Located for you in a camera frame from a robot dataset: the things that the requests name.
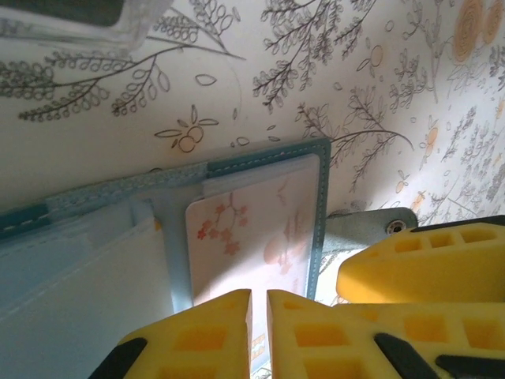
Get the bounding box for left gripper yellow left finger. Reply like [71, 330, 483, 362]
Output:
[87, 287, 254, 379]

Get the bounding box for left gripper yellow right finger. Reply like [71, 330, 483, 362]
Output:
[266, 289, 441, 379]

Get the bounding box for white pink blossom card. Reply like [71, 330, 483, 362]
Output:
[184, 155, 317, 317]

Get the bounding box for teal leather card holder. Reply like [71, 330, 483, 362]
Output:
[0, 137, 418, 379]

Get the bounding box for clear plastic bag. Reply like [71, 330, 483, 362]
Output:
[0, 0, 175, 53]

